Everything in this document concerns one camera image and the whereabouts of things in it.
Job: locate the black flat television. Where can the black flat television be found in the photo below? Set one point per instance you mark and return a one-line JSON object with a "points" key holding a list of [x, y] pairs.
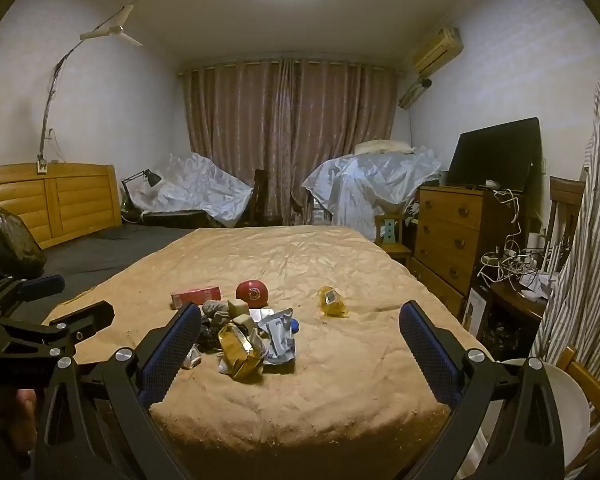
{"points": [[495, 155]]}

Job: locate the white packet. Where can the white packet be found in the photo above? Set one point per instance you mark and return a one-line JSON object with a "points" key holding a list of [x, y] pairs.
{"points": [[280, 340]]}

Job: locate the flattened white red box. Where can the flattened white red box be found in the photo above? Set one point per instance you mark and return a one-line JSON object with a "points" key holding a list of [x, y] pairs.
{"points": [[262, 315]]}

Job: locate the yellow plastic wrapper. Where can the yellow plastic wrapper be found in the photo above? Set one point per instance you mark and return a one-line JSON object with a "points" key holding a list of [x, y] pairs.
{"points": [[332, 302]]}

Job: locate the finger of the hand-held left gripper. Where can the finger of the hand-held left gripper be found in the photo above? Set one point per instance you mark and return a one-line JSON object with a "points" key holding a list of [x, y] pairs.
{"points": [[80, 321], [42, 285]]}

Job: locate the person's left hand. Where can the person's left hand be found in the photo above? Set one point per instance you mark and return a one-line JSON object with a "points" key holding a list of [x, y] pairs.
{"points": [[26, 410]]}

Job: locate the wooden headboard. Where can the wooden headboard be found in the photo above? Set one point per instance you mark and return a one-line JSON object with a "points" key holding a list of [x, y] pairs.
{"points": [[70, 200]]}

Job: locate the blue bottle cap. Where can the blue bottle cap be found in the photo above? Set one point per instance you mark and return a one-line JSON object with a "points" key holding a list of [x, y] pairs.
{"points": [[295, 326]]}

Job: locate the small white orange wrapper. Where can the small white orange wrapper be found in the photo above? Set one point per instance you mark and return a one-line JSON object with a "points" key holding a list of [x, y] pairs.
{"points": [[192, 357]]}

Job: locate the white plastic bucket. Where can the white plastic bucket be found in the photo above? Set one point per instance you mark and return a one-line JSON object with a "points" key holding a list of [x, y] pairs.
{"points": [[567, 410]]}

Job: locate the grey sock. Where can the grey sock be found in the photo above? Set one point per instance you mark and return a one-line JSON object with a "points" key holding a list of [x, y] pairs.
{"points": [[215, 311]]}

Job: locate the flattened red carton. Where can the flattened red carton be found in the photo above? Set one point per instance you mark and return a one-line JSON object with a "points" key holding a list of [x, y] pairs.
{"points": [[195, 296]]}

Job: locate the crumpled clear plastic sheet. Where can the crumpled clear plastic sheet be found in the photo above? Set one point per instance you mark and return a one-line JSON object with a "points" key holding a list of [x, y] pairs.
{"points": [[370, 180], [195, 185]]}

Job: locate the white cardboard box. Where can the white cardboard box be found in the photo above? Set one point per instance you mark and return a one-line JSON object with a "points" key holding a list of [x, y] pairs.
{"points": [[475, 310]]}

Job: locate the cream pillow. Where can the cream pillow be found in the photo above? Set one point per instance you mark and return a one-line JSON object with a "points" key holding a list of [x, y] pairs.
{"points": [[382, 146]]}

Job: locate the dark grey bed sheet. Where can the dark grey bed sheet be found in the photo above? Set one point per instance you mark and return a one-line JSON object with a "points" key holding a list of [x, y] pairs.
{"points": [[105, 250]]}

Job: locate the black desk lamp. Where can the black desk lamp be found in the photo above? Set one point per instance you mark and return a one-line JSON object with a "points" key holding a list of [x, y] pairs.
{"points": [[152, 177]]}

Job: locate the grey striped cloth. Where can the grey striped cloth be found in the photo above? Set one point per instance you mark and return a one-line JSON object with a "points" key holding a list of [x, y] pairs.
{"points": [[595, 240]]}

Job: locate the red apple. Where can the red apple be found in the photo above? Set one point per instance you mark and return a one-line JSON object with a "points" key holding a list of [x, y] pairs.
{"points": [[252, 294]]}

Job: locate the dark wooden desk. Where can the dark wooden desk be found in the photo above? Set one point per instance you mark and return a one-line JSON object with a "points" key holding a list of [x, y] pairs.
{"points": [[515, 297]]}

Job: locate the cream foam wedge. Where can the cream foam wedge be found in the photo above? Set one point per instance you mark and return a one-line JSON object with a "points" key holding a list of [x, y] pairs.
{"points": [[245, 323]]}

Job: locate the tall wooden chair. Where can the tall wooden chair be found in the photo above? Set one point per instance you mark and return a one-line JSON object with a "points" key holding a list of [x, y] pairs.
{"points": [[565, 200]]}

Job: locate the gold foil wrapper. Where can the gold foil wrapper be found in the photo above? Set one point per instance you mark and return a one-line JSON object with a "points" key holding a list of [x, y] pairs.
{"points": [[237, 352]]}

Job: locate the dark plaid cloth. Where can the dark plaid cloth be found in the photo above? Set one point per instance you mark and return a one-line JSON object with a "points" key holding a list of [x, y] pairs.
{"points": [[209, 337]]}

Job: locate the black plastic bag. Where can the black plastic bag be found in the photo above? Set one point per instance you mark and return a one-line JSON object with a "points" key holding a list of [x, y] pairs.
{"points": [[502, 332]]}

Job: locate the cream foam block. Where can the cream foam block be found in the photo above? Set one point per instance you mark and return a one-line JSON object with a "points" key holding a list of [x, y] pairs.
{"points": [[239, 307]]}

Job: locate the white router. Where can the white router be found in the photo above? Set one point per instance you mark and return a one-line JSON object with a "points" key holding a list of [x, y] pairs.
{"points": [[552, 265]]}

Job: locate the small wooden chair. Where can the small wooden chair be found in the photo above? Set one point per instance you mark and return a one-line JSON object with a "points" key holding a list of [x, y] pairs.
{"points": [[392, 251]]}

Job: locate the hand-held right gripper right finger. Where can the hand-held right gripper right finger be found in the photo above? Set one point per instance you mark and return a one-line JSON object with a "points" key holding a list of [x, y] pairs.
{"points": [[427, 355]]}

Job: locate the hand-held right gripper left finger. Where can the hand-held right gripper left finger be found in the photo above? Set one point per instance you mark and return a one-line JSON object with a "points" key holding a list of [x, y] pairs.
{"points": [[172, 355]]}

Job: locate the wooden chest of drawers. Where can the wooden chest of drawers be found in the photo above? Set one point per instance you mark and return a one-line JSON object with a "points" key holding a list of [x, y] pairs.
{"points": [[450, 240]]}

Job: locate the wall air conditioner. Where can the wall air conditioner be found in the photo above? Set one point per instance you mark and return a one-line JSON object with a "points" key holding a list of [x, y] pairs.
{"points": [[437, 47]]}

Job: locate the small white device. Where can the small white device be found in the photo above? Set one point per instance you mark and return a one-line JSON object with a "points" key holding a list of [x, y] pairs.
{"points": [[491, 183]]}

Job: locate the wall mounted bar fixture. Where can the wall mounted bar fixture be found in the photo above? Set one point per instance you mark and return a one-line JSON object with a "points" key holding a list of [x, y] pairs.
{"points": [[411, 95]]}

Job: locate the dark wooden chair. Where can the dark wooden chair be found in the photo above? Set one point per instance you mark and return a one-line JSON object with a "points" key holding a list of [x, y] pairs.
{"points": [[261, 195]]}

